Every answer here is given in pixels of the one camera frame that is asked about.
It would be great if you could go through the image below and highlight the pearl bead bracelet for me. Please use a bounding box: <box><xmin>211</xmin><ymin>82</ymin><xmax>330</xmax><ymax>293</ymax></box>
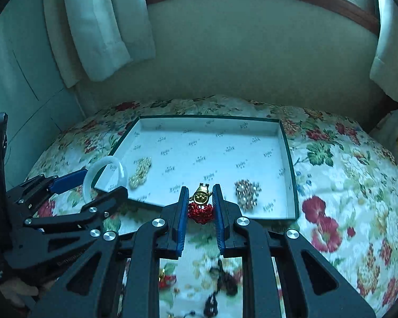
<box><xmin>129</xmin><ymin>157</ymin><xmax>152</xmax><ymax>190</ymax></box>

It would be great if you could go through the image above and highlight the white jade bangle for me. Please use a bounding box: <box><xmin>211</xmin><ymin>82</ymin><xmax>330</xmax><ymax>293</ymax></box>
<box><xmin>83</xmin><ymin>156</ymin><xmax>129</xmax><ymax>202</ymax></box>

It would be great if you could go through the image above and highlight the gold charm with red knot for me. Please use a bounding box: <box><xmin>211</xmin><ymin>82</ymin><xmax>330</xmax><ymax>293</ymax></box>
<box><xmin>187</xmin><ymin>182</ymin><xmax>215</xmax><ymax>224</ymax></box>

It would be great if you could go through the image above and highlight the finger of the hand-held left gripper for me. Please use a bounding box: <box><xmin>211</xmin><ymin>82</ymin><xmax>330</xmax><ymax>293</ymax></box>
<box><xmin>7</xmin><ymin>168</ymin><xmax>89</xmax><ymax>213</ymax></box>
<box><xmin>24</xmin><ymin>186</ymin><xmax>129</xmax><ymax>236</ymax></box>

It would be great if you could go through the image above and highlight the floral bedspread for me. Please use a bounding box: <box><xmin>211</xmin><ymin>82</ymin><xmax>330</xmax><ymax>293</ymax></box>
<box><xmin>27</xmin><ymin>94</ymin><xmax>398</xmax><ymax>318</ymax></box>

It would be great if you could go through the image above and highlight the white curtain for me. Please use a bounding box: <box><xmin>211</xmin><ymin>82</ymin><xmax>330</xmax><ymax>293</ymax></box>
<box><xmin>370</xmin><ymin>0</ymin><xmax>398</xmax><ymax>107</ymax></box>
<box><xmin>43</xmin><ymin>0</ymin><xmax>156</xmax><ymax>88</ymax></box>

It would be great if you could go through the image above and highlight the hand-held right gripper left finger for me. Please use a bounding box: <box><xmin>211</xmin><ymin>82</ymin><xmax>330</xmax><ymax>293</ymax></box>
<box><xmin>30</xmin><ymin>186</ymin><xmax>189</xmax><ymax>318</ymax></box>

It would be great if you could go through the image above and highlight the rhinestone pearl brooch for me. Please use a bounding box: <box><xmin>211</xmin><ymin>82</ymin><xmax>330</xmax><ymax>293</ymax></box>
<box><xmin>235</xmin><ymin>179</ymin><xmax>262</xmax><ymax>210</ymax></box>

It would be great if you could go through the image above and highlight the black gourd pendant with knot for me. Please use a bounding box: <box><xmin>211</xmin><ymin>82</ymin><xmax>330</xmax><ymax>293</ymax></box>
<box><xmin>204</xmin><ymin>260</ymin><xmax>243</xmax><ymax>317</ymax></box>

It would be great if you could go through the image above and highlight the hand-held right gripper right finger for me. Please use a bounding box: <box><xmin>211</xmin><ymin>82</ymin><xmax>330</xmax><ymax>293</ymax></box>
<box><xmin>212</xmin><ymin>184</ymin><xmax>377</xmax><ymax>318</ymax></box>

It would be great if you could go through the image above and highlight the person's left hand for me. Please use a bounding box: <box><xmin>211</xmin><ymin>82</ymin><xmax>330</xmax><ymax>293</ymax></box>
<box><xmin>0</xmin><ymin>276</ymin><xmax>55</xmax><ymax>308</ymax></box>

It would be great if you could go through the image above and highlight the white box with green rim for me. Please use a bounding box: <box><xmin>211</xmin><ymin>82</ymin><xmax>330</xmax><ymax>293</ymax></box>
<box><xmin>93</xmin><ymin>115</ymin><xmax>300</xmax><ymax>237</ymax></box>

